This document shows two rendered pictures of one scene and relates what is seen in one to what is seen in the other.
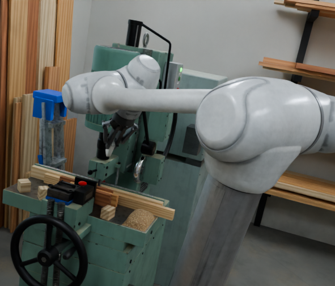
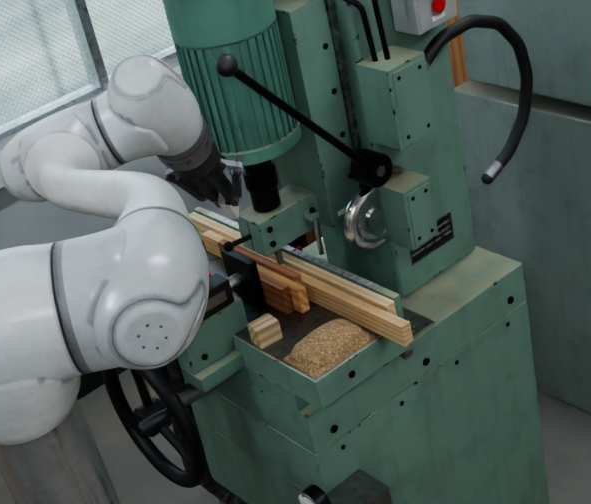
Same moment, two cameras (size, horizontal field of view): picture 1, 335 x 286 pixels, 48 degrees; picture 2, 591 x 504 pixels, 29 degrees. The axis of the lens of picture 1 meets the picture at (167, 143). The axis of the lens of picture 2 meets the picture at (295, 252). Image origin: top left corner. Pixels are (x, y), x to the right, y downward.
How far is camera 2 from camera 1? 1.11 m
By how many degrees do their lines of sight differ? 42
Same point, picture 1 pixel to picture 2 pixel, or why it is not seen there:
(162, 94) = (77, 188)
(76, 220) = (189, 352)
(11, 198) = not seen: hidden behind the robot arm
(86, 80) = (20, 148)
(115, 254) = (291, 415)
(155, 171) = (401, 219)
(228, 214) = (3, 466)
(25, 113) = not seen: hidden behind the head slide
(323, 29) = not seen: outside the picture
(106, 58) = (173, 15)
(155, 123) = (374, 108)
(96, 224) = (248, 355)
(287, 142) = not seen: outside the picture
